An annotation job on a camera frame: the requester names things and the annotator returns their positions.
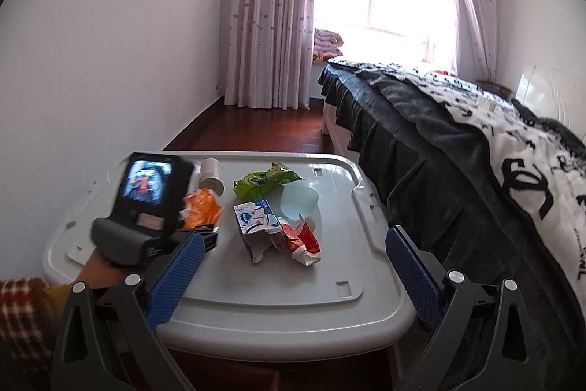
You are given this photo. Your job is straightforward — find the white headboard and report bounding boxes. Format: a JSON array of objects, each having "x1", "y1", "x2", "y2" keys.
[{"x1": 515, "y1": 66, "x2": 586, "y2": 135}]

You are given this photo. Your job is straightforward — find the grey plastic bin lid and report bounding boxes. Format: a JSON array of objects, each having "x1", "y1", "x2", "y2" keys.
[{"x1": 42, "y1": 150, "x2": 417, "y2": 348}]

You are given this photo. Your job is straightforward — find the pink patterned curtain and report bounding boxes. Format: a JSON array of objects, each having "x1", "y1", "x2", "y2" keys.
[
  {"x1": 446, "y1": 0, "x2": 498, "y2": 82},
  {"x1": 224, "y1": 0, "x2": 318, "y2": 110}
]

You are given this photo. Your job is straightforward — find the dark grey blanket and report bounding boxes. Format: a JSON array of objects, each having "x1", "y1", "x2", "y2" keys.
[{"x1": 319, "y1": 61, "x2": 586, "y2": 391}]

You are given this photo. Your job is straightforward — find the beige paper cup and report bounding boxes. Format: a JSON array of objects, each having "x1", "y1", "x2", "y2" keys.
[{"x1": 200, "y1": 158, "x2": 225, "y2": 196}]

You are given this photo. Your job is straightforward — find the red white snack wrapper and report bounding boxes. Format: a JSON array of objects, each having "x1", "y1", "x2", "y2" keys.
[{"x1": 276, "y1": 212, "x2": 322, "y2": 267}]

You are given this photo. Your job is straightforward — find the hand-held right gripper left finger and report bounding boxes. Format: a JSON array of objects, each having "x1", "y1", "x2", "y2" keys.
[{"x1": 51, "y1": 232, "x2": 207, "y2": 391}]

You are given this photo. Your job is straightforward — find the blue white milk carton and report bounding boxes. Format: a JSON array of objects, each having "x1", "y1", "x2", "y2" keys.
[{"x1": 233, "y1": 199, "x2": 287, "y2": 264}]

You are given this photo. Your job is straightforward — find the light blue plastic cup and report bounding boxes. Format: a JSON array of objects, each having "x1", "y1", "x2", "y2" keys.
[{"x1": 279, "y1": 184, "x2": 320, "y2": 221}]

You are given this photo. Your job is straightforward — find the green snack packet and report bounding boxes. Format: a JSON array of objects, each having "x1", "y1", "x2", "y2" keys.
[{"x1": 233, "y1": 162, "x2": 305, "y2": 199}]

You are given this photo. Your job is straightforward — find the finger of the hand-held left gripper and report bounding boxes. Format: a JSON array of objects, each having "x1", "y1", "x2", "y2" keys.
[{"x1": 176, "y1": 225, "x2": 219, "y2": 255}]

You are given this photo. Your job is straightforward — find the folded pink quilt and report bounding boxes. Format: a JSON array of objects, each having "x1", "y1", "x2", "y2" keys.
[{"x1": 312, "y1": 27, "x2": 345, "y2": 58}]

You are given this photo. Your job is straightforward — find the black white printed blanket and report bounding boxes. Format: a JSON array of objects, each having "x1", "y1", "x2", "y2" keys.
[{"x1": 330, "y1": 56, "x2": 586, "y2": 295}]

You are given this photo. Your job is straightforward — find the bed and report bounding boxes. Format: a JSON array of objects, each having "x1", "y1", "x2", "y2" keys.
[{"x1": 318, "y1": 56, "x2": 586, "y2": 391}]

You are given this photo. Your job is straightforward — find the orange snack wrapper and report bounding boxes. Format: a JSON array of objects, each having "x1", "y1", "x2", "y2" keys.
[{"x1": 182, "y1": 188, "x2": 224, "y2": 232}]

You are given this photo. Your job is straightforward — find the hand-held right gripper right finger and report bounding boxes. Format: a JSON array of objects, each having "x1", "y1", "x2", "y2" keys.
[{"x1": 385, "y1": 225, "x2": 557, "y2": 391}]

